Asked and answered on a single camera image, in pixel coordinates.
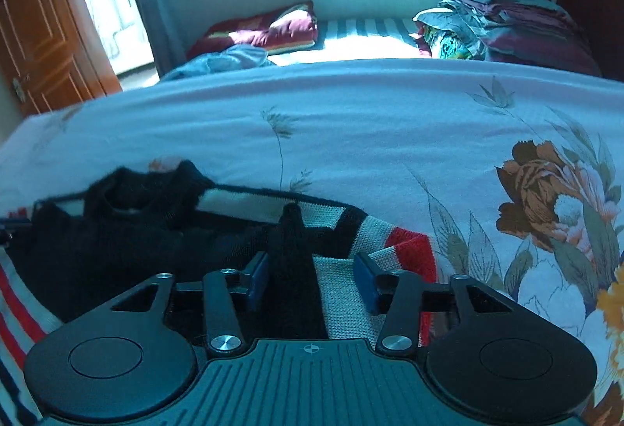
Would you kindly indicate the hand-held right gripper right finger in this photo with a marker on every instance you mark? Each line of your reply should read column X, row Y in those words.
column 365, row 283

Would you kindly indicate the folded maroon and grey quilts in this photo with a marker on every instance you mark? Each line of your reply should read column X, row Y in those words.
column 526, row 31

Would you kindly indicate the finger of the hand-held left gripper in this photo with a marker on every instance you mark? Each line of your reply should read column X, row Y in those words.
column 12, row 225

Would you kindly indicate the brown wooden door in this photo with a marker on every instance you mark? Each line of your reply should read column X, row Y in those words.
column 44, row 31

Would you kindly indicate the striped knit sweater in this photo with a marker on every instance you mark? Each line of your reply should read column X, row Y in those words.
column 336, row 217

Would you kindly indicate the bed with floral sheet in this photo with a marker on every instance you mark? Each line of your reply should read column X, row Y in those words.
column 365, row 123

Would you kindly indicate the striped mattress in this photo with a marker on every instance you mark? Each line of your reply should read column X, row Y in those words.
column 360, row 33

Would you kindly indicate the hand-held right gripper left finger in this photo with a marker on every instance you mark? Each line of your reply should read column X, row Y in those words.
column 258, row 278

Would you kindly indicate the red pillow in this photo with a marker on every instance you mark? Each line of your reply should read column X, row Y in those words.
column 282, row 28

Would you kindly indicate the folded floral quilt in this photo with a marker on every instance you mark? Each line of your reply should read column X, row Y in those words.
column 451, row 41

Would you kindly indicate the blue denim cloth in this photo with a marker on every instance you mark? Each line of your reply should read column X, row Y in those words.
column 229, row 60

